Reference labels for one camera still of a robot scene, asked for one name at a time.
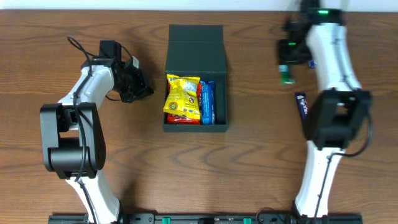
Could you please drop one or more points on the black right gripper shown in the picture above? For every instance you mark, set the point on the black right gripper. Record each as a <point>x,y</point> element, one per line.
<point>288,54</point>

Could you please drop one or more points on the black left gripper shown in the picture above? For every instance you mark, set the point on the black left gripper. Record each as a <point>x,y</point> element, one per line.
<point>137,86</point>

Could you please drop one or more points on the green and white wafer bar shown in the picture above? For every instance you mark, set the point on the green and white wafer bar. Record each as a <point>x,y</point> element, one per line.
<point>285,75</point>

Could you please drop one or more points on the small blue Eclipse mint box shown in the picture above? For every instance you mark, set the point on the small blue Eclipse mint box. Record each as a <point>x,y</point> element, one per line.
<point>312,64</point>

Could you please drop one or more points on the blue Dairy Milk chocolate bar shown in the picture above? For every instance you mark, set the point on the blue Dairy Milk chocolate bar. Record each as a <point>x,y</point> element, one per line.
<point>302,104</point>

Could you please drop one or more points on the yellow snack packet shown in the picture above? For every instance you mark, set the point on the yellow snack packet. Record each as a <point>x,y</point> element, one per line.
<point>182,99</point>

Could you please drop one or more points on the red Hacks candy bag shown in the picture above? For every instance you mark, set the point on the red Hacks candy bag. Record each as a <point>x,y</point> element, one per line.
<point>175,119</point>

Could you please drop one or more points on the blue Oreo cookie pack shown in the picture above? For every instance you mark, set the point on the blue Oreo cookie pack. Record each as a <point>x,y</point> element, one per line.
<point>207,102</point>

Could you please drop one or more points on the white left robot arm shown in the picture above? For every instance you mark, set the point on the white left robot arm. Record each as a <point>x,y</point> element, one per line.
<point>72,137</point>

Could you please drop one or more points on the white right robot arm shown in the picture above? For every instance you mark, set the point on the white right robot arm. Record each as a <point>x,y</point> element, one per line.
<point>339,123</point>

